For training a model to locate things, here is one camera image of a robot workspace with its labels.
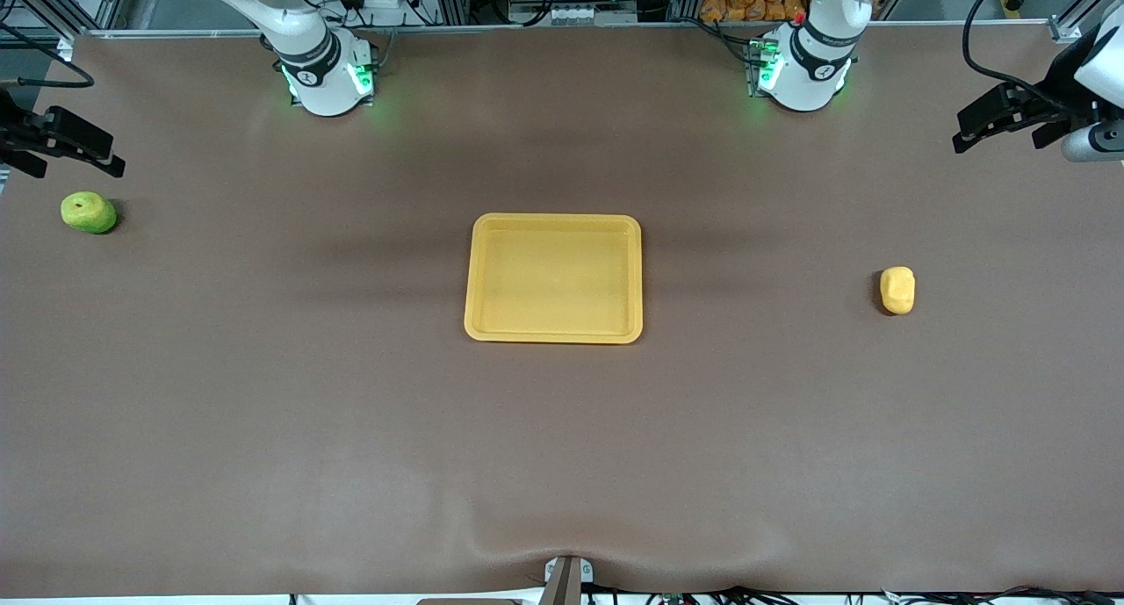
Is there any green apple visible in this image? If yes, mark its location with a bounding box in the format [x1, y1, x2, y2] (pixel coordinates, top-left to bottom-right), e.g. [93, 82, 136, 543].
[60, 191, 118, 235]

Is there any yellow potato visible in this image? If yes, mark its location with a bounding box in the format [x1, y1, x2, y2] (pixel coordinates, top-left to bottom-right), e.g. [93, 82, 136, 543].
[880, 266, 916, 315]

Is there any yellow plastic tray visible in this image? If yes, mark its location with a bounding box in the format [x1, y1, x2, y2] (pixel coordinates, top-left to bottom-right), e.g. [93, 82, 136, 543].
[464, 212, 644, 345]

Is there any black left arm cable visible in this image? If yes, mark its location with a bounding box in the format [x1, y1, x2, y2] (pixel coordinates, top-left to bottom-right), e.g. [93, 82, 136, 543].
[962, 0, 1083, 119]

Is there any aluminium frame profile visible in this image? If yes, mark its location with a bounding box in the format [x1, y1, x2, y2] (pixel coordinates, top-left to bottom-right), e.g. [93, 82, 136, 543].
[0, 0, 133, 37]
[1049, 0, 1124, 44]

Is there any metal table clamp bracket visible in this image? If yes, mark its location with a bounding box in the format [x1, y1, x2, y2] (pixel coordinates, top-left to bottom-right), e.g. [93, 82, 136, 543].
[543, 554, 594, 605]

